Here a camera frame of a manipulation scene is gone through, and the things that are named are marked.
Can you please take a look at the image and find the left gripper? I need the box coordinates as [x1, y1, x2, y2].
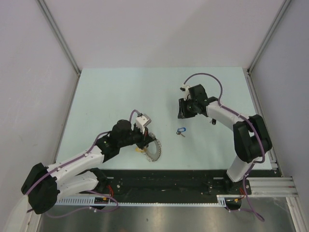
[118, 124, 154, 149]

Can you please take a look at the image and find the metal keyring holder disc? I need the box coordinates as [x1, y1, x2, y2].
[144, 132, 162, 162]

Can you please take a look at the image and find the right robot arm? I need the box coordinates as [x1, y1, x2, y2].
[178, 84, 272, 194]

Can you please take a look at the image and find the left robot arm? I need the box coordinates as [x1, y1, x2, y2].
[21, 115, 156, 215]

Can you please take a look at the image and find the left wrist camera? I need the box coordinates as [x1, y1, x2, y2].
[135, 114, 152, 134]

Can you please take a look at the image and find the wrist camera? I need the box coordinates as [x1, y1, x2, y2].
[135, 114, 152, 134]
[180, 84, 191, 101]

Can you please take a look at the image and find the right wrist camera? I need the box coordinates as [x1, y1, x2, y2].
[180, 84, 191, 101]

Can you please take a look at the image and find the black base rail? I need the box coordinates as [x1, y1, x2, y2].
[92, 168, 252, 204]

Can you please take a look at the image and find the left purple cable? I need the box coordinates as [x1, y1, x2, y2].
[23, 110, 143, 218]

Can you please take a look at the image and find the white cable duct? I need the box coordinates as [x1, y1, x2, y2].
[53, 195, 241, 206]

